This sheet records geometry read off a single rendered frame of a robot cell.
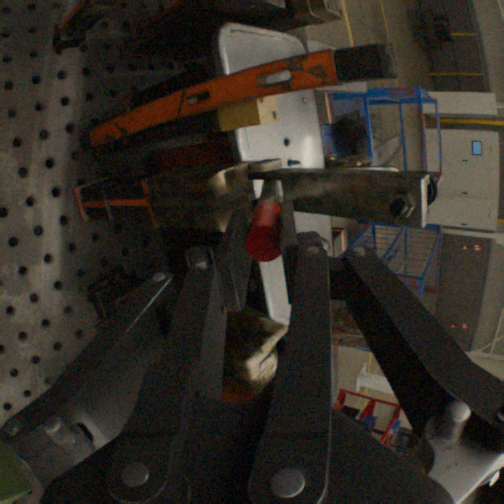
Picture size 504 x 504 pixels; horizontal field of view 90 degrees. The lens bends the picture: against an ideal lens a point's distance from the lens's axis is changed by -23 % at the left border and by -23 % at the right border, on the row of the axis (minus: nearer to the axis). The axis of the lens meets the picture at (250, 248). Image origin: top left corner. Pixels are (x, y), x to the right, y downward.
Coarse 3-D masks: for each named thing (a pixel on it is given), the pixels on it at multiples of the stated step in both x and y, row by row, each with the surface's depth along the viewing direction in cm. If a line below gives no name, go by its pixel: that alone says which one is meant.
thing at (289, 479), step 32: (320, 256) 13; (320, 288) 10; (320, 320) 9; (288, 352) 7; (320, 352) 7; (288, 384) 6; (320, 384) 6; (288, 416) 5; (320, 416) 5; (256, 448) 5; (288, 448) 5; (320, 448) 4; (256, 480) 4; (288, 480) 4; (320, 480) 4
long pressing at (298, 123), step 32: (224, 32) 31; (256, 32) 37; (224, 64) 32; (256, 64) 37; (288, 96) 43; (256, 128) 38; (288, 128) 44; (320, 160) 52; (256, 192) 39; (320, 224) 54; (288, 320) 49
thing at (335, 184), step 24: (288, 168) 30; (312, 168) 28; (288, 192) 28; (312, 192) 27; (336, 192) 25; (360, 192) 23; (384, 192) 22; (408, 192) 20; (432, 192) 22; (336, 216) 26; (360, 216) 24; (384, 216) 22; (408, 216) 21
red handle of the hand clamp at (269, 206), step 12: (264, 180) 31; (264, 192) 26; (276, 192) 27; (264, 204) 22; (276, 204) 23; (252, 216) 21; (264, 216) 19; (276, 216) 20; (252, 228) 18; (264, 228) 18; (276, 228) 18; (252, 240) 18; (264, 240) 18; (276, 240) 18; (252, 252) 18; (264, 252) 18; (276, 252) 18
